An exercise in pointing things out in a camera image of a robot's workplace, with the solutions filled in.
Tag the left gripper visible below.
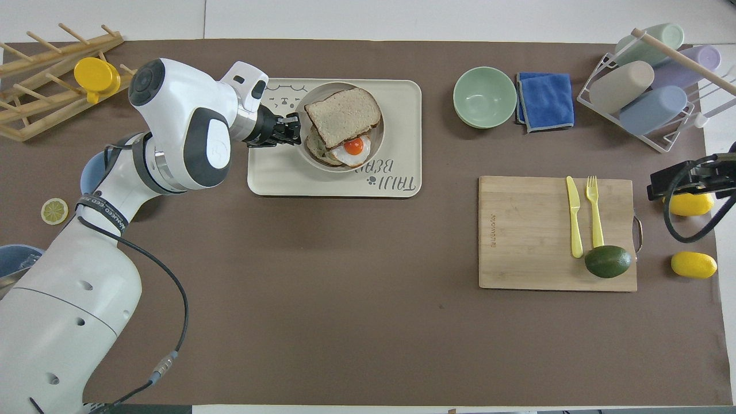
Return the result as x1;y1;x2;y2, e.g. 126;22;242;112
248;105;302;149

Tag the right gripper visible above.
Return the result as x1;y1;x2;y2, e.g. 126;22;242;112
647;152;736;201

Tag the beige round plate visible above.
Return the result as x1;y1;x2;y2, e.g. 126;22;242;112
294;81;385;174

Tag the yellow lemon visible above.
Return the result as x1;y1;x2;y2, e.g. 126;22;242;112
666;192;715;217
670;251;718;280

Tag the bread slice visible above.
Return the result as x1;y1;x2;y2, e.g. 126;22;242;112
304;87;382;150
304;128;347;168

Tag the beige tray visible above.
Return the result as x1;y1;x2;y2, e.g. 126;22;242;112
247;78;423;198

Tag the fried egg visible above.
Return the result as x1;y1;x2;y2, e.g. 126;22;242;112
329;135;372;168

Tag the blue cup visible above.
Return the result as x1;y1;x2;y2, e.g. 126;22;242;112
619;85;689;137

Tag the yellow plastic fork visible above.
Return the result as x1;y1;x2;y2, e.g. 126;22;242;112
585;175;605;250

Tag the green avocado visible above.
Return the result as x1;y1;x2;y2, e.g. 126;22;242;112
584;245;633;279

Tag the yellow plastic knife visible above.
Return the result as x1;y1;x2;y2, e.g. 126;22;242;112
565;175;584;259

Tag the beige cup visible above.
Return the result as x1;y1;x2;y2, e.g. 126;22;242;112
589;60;656;115

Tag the purple cup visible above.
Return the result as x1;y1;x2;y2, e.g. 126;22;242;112
652;44;722;91

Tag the wooden stick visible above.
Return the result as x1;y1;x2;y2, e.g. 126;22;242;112
631;28;736;97

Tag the green cup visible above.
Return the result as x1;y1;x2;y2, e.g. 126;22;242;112
614;22;685;67

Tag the blue cloth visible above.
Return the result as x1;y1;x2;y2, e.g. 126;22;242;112
515;71;576;134

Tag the wooden cutting board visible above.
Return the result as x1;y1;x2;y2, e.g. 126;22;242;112
478;175;644;293

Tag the green bowl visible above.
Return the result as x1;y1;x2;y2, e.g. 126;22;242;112
453;66;518;129

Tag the blue bowl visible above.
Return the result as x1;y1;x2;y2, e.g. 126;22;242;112
80;149;111;197

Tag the yellow plastic cup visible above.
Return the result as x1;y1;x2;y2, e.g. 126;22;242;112
73;56;122;105

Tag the lemon slice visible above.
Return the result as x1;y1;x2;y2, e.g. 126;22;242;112
40;197;70;225

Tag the wooden drying rack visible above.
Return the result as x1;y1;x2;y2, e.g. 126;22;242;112
0;23;136;143

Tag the blue round container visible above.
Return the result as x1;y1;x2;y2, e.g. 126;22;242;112
0;244;46;300

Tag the black cable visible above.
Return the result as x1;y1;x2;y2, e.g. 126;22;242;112
76;215;190;414
663;154;736;244

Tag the white wire rack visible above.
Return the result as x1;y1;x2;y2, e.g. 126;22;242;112
576;28;736;154

